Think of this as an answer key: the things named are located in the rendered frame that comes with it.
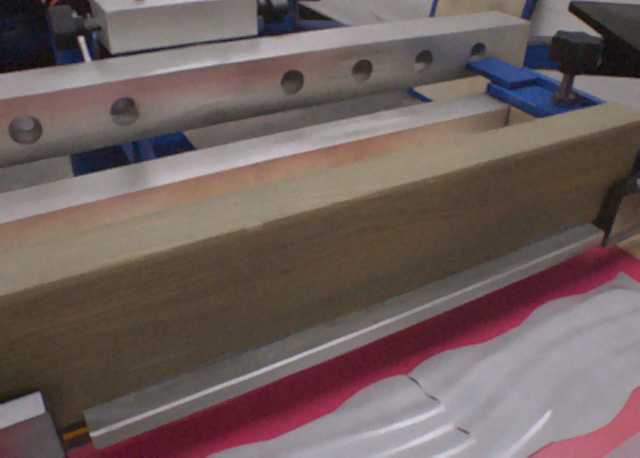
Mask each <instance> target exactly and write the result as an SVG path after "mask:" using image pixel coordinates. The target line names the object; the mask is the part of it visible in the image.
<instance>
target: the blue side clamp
mask: <svg viewBox="0 0 640 458"><path fill-rule="evenodd" d="M519 69H520V70H523V71H525V72H528V73H530V74H532V75H535V76H537V82H536V84H534V85H529V86H524V87H520V88H515V89H508V88H505V87H503V86H501V85H499V84H496V83H494V82H490V83H488V82H487V86H486V92H487V93H489V94H491V95H493V96H495V97H497V98H500V99H502V100H504V101H506V102H508V103H510V104H512V105H514V106H517V107H519V109H521V110H523V111H526V112H528V113H530V114H532V115H535V116H537V117H539V118H546V117H550V116H554V115H558V114H562V113H565V112H569V111H573V110H577V109H581V108H586V107H589V108H590V107H594V106H598V105H602V104H606V103H609V102H607V101H604V100H602V99H599V98H598V97H597V96H594V95H592V94H589V93H586V92H584V91H581V90H579V89H576V88H574V87H572V91H571V94H572V95H573V96H574V97H575V102H574V105H573V107H569V108H562V107H557V106H554V105H553V104H552V103H551V102H550V101H551V97H552V93H555V92H559V89H560V86H561V82H559V81H556V80H554V78H551V77H549V76H546V75H544V74H541V73H538V72H536V71H533V70H531V69H528V68H526V67H524V68H519Z"/></svg>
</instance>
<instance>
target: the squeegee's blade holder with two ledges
mask: <svg viewBox="0 0 640 458"><path fill-rule="evenodd" d="M603 235H604V231H603V230H601V229H599V228H598V227H596V226H594V225H593V224H591V223H589V222H587V223H584V224H582V225H579V226H576V227H574V228H571V229H568V230H566V231H563V232H560V233H558V234H555V235H552V236H550V238H547V239H544V240H542V241H539V242H536V243H534V244H531V245H528V246H526V247H523V248H520V249H518V250H515V251H512V252H510V253H507V254H504V255H502V256H499V257H496V258H494V259H491V261H488V262H486V263H483V264H480V265H477V266H474V267H472V268H469V269H466V270H464V271H461V272H458V273H456V274H453V275H450V276H448V277H444V278H441V280H439V281H436V282H433V283H431V284H428V285H425V286H423V287H420V288H416V289H414V290H411V291H408V292H406V293H403V294H400V295H398V296H395V297H391V299H389V300H386V301H383V302H381V303H378V304H375V305H373V306H369V307H366V308H364V309H361V310H358V311H356V312H353V313H351V314H347V315H344V316H342V317H339V318H336V319H334V320H331V322H328V323H325V324H322V325H319V326H317V327H314V328H311V329H309V330H306V331H302V332H300V333H297V334H294V335H292V336H289V337H286V338H284V339H281V340H277V341H275V342H272V343H269V344H267V345H264V346H261V347H259V348H256V349H253V350H251V351H247V352H244V353H242V354H239V355H236V356H234V357H231V358H228V359H226V360H223V361H221V362H218V363H215V364H213V365H209V366H206V367H204V368H201V369H198V370H196V371H193V372H190V373H188V374H185V375H182V376H180V377H177V378H174V379H172V380H169V381H166V382H164V383H161V384H158V385H156V386H153V387H152V386H150V387H148V388H145V389H142V390H140V391H137V392H134V393H132V394H129V395H126V396H124V397H121V398H118V399H116V400H113V401H110V402H108V403H105V404H102V405H100V406H98V405H97V406H95V407H92V408H89V409H88V410H85V411H84V414H85V418H86V422H87V425H88V429H89V433H90V436H91V439H92V443H93V446H94V449H100V448H103V447H104V448H105V447H108V446H110V445H113V444H115V443H117V442H120V441H122V440H125V439H127V438H130V437H132V436H135V435H137V434H139V433H142V432H147V431H149V430H152V429H154V428H157V427H159V426H161V425H164V424H166V423H169V422H171V421H174V420H176V419H179V418H181V417H183V416H186V415H188V414H191V413H193V412H196V411H198V410H199V411H201V410H203V409H205V408H208V407H210V406H213V405H215V404H218V403H220V402H223V401H225V400H227V399H230V398H232V397H236V396H238V395H241V394H243V393H246V392H248V391H250V390H253V389H255V388H258V387H260V386H263V385H265V384H268V383H270V382H273V381H276V380H278V379H281V378H283V377H286V376H288V375H291V374H293V373H295V372H298V371H301V370H304V369H306V368H309V367H311V366H314V365H316V364H318V363H321V362H323V361H327V360H329V359H332V358H334V357H337V356H339V355H341V354H344V352H346V351H349V350H352V349H355V348H357V347H360V346H362V345H364V344H367V343H369V342H372V341H375V340H378V339H380V338H383V337H385V336H387V335H390V334H392V333H395V332H397V331H401V330H403V329H406V327H408V326H410V325H413V324H415V323H418V322H420V321H423V320H426V319H429V318H431V317H433V316H436V315H438V314H441V313H443V312H446V311H448V310H451V309H452V308H453V307H456V306H459V305H461V304H464V303H466V302H469V301H471V300H474V299H476V298H478V297H481V296H483V295H486V294H488V293H491V292H494V291H497V289H499V288H501V287H504V286H506V285H509V284H511V283H514V282H516V281H519V280H521V279H523V278H526V277H528V276H531V275H533V274H536V273H538V272H541V271H543V270H544V269H545V268H548V267H550V266H553V265H555V264H558V263H560V262H563V261H565V260H567V259H570V258H572V257H575V256H577V255H580V254H582V253H585V252H587V251H589V250H592V249H594V248H597V247H599V246H600V245H601V241H602V238H603Z"/></svg>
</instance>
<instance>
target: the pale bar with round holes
mask: <svg viewBox="0 0 640 458"><path fill-rule="evenodd" d="M530 26H531V23H530V22H528V21H526V20H525V19H522V18H518V17H515V16H512V15H509V14H506V13H503V12H499V11H493V12H485V13H476V14H474V13H468V14H460V15H452V16H444V17H435V18H427V19H418V20H410V21H402V22H395V21H394V22H385V23H377V24H368V25H360V26H351V27H343V28H335V29H327V30H318V31H310V32H301V33H292V34H284V36H276V37H268V38H259V39H251V40H243V41H233V42H225V43H217V44H209V45H201V47H192V48H184V49H175V50H167V51H159V52H151V53H145V54H143V55H135V56H127V57H119V58H110V59H102V60H96V61H94V62H86V63H78V64H70V65H62V66H54V67H47V68H45V69H37V70H30V71H22V72H14V73H6V74H0V169H1V168H6V167H11V166H16V165H22V164H26V163H31V162H37V161H42V160H47V159H52V158H58V157H63V155H68V154H74V153H79V152H83V151H88V150H94V149H99V148H104V147H110V146H115V145H120V144H125V143H131V141H136V140H142V139H147V138H153V137H158V136H163V135H169V134H174V133H179V132H184V131H190V130H195V129H196V128H201V127H207V126H212V125H217V124H222V123H229V122H234V121H239V120H245V119H250V118H256V117H261V116H267V114H272V113H277V112H283V111H289V110H294V109H299V108H306V107H311V106H316V105H321V104H328V103H333V102H338V101H344V100H349V99H355V98H360V97H366V96H371V95H377V94H383V93H388V92H393V91H398V90H405V89H410V88H415V87H420V86H426V85H431V84H437V83H443V82H448V81H453V80H458V79H464V78H469V77H474V76H480V75H477V74H475V73H473V72H471V71H468V70H466V65H467V63H468V62H474V61H480V60H485V59H491V58H497V59H500V60H503V61H505V62H508V64H510V65H513V66H515V67H518V68H522V66H523V61H524V57H525V52H526V49H525V48H526V44H527V39H528V35H529V30H530ZM118 99H120V100H118ZM117 100H118V101H117ZM115 101H117V102H115ZM19 115H28V116H27V117H25V118H21V119H16V118H15V117H16V116H19Z"/></svg>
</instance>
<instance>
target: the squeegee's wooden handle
mask: <svg viewBox="0 0 640 458"><path fill-rule="evenodd" d="M639 147H640V112H639V111H637V110H634V109H632V108H629V107H627V106H624V105H623V104H620V103H617V102H611V103H606V104H602V105H598V106H594V107H590V108H589V107H586V108H581V109H577V110H573V111H569V112H565V113H562V114H558V115H554V116H550V117H546V118H541V119H537V120H533V121H529V122H525V123H521V124H517V125H513V126H509V127H505V128H499V129H495V130H491V131H487V132H483V133H479V134H475V135H471V136H467V137H463V138H458V139H454V140H449V141H445V142H441V143H437V144H433V145H429V146H425V147H421V148H415V149H411V150H407V151H403V152H399V153H395V154H390V155H386V156H382V157H378V158H373V159H368V160H364V161H360V162H356V163H352V164H347V165H343V166H339V167H335V169H330V170H325V171H321V172H317V173H313V174H309V175H304V176H300V177H296V178H292V179H287V180H282V181H278V182H274V183H270V184H266V185H261V186H257V187H253V189H249V190H244V191H240V192H235V193H231V194H227V195H223V196H219V197H215V198H211V199H206V200H201V201H197V202H193V203H189V204H185V205H181V206H177V207H173V209H169V210H164V211H160V212H155V213H151V214H147V215H143V216H139V217H135V218H131V219H127V220H123V221H119V222H114V223H110V224H106V225H102V226H98V227H94V228H90V229H86V230H82V231H78V232H73V233H69V234H65V235H61V236H58V237H54V238H50V239H46V240H42V241H38V242H33V243H29V244H25V245H21V246H18V247H14V248H10V249H6V250H2V251H0V404H1V403H2V404H4V403H7V402H9V401H12V400H15V399H18V398H20V397H22V396H25V395H28V394H31V393H34V392H37V391H40V390H43V391H44V392H45V395H46V397H47V400H48V403H49V406H50V408H51V411H52V414H53V418H54V421H55V423H56V426H57V429H58V432H59V434H60V436H63V435H66V434H68V433H71V432H73V431H76V430H78V429H81V428H84V427H86V426H88V425H87V422H86V418H85V414H84V411H85V410H88V409H89V408H92V407H95V406H97V405H98V406H100V405H102V404H105V403H108V402H110V401H113V400H116V399H118V398H121V397H124V396H126V395H129V394H132V393H134V392H137V391H140V390H142V389H145V388H148V387H150V386H152V387H153V386H156V385H158V384H161V383H164V382H166V381H169V380H172V379H174V378H177V377H180V376H182V375H185V374H188V373H190V372H193V371H196V370H198V369H201V368H204V367H206V366H209V365H213V364H215V363H218V362H221V361H223V360H226V359H228V358H231V357H234V356H236V355H239V354H242V353H244V352H247V351H251V350H253V349H256V348H259V347H261V346H264V345H267V344H269V343H272V342H275V341H277V340H281V339H284V338H286V337H289V336H292V335H294V334H297V333H300V332H302V331H306V330H309V329H311V328H314V327H317V326H319V325H322V324H325V323H328V322H331V320H334V319H336V318H339V317H342V316H344V315H347V314H351V313H353V312H356V311H358V310H361V309H364V308H366V307H369V306H373V305H375V304H378V303H381V302H383V301H386V300H389V299H391V297H395V296H398V295H400V294H403V293H406V292H408V291H411V290H414V289H416V288H420V287H423V286H425V285H428V284H431V283H433V282H436V281H439V280H441V278H444V277H448V276H450V275H453V274H456V273H458V272H461V271H464V270H466V269H469V268H472V267H474V266H477V265H480V264H483V263H486V262H488V261H491V259H494V258H496V257H499V256H502V255H504V254H507V253H510V252H512V251H515V250H518V249H520V248H523V247H526V246H528V245H531V244H534V243H536V242H539V241H542V240H544V239H547V238H550V236H552V235H555V234H558V233H560V232H563V231H566V230H568V229H571V228H574V227H576V226H579V225H582V224H584V223H587V222H589V223H591V224H593V225H594V226H596V227H598V228H601V225H602V222H603V219H604V217H605V214H606V211H607V208H608V205H609V203H610V200H611V196H612V193H613V190H614V188H615V187H616V186H619V185H621V184H624V183H626V182H627V180H628V177H629V174H630V172H631V169H632V166H633V164H634V161H635V158H636V155H637V153H638V150H639Z"/></svg>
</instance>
